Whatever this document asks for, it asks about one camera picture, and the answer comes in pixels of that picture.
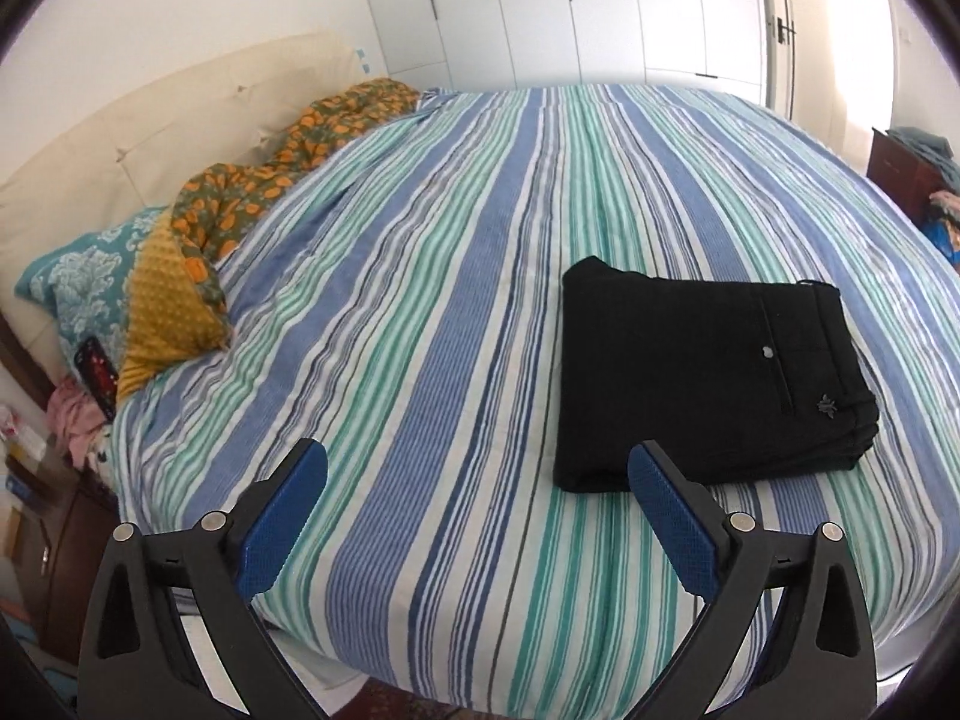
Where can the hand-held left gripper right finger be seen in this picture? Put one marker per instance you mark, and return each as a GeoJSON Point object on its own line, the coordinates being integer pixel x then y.
{"type": "Point", "coordinates": [667, 525]}

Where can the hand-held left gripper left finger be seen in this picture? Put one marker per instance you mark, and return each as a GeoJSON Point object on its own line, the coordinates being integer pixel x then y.
{"type": "Point", "coordinates": [285, 525]}

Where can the black pants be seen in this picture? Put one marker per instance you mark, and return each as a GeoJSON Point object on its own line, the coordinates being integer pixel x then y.
{"type": "Point", "coordinates": [675, 375]}

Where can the brown wooden nightstand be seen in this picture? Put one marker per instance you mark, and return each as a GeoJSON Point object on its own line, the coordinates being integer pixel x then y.
{"type": "Point", "coordinates": [67, 555]}

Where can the pink cloth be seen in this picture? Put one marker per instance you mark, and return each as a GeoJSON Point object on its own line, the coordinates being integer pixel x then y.
{"type": "Point", "coordinates": [71, 420]}

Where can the red and black phone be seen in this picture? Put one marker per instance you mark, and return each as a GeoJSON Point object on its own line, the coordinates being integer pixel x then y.
{"type": "Point", "coordinates": [97, 375]}

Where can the striped bedspread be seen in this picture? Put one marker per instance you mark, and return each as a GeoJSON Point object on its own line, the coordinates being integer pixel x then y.
{"type": "Point", "coordinates": [450, 277]}

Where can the teal floral pillow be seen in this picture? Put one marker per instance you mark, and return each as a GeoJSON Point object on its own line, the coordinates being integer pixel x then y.
{"type": "Point", "coordinates": [82, 285]}

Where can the orange floral blanket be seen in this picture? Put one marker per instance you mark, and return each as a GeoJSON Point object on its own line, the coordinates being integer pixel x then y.
{"type": "Point", "coordinates": [247, 195]}

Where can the dark wooden dresser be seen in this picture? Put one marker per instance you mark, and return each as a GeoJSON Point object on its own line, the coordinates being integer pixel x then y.
{"type": "Point", "coordinates": [900, 172]}

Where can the cream padded headboard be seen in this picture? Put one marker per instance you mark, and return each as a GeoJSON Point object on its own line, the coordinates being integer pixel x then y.
{"type": "Point", "coordinates": [150, 112]}

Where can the grey-blue cloth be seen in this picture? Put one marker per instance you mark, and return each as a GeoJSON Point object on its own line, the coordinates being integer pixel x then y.
{"type": "Point", "coordinates": [926, 142]}

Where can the white wardrobe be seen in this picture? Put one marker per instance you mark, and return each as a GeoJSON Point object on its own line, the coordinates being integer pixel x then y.
{"type": "Point", "coordinates": [562, 7]}

